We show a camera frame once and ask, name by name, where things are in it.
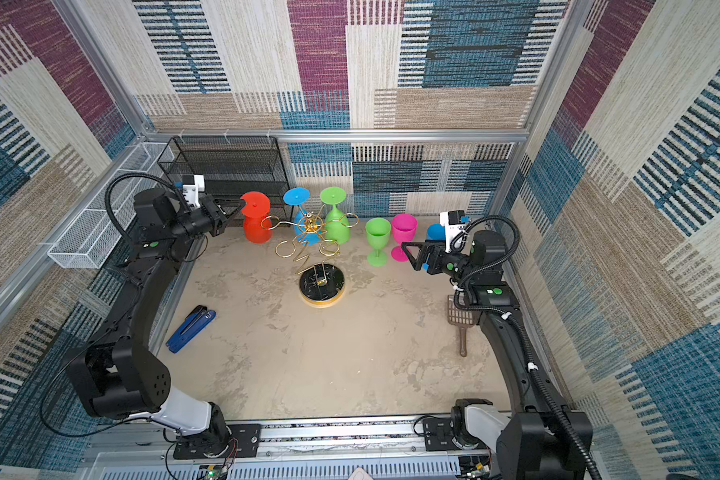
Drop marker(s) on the green wine glass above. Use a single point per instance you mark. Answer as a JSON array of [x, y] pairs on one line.
[[378, 231], [336, 223]]

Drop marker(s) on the green wine glass back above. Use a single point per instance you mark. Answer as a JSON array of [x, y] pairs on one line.
[[336, 223]]

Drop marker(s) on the brown slotted scoop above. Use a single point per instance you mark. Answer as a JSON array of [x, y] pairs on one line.
[[462, 320]]

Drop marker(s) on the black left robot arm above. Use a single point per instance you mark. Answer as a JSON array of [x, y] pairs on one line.
[[115, 375]]

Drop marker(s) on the blue wine glass front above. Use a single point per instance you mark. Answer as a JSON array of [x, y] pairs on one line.
[[436, 232]]

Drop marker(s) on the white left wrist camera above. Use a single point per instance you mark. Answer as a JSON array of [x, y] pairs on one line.
[[193, 188]]

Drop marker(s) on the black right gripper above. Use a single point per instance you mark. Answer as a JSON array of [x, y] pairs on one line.
[[436, 250]]

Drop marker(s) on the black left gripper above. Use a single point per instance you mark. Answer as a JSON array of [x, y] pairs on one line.
[[214, 215]]

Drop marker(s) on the blue wine glass back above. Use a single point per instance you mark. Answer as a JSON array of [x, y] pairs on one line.
[[296, 198]]

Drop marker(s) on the blue object at left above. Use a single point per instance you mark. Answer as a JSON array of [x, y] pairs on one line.
[[193, 324]]

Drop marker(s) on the blue wine glass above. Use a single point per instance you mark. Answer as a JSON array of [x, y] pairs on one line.
[[436, 232], [296, 198]]

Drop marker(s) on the pink wine glass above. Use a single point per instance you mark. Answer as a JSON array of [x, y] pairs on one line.
[[404, 227]]

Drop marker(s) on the green wine glass front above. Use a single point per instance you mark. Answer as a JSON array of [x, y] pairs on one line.
[[378, 231]]

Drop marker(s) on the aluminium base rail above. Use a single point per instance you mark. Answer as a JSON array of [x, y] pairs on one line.
[[417, 446]]

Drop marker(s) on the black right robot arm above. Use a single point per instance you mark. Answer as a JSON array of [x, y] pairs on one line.
[[543, 437]]

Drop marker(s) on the red wine glass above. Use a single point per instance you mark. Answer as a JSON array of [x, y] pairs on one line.
[[256, 224]]

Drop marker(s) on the black mesh shelf rack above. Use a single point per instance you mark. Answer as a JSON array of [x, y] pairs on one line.
[[231, 166]]

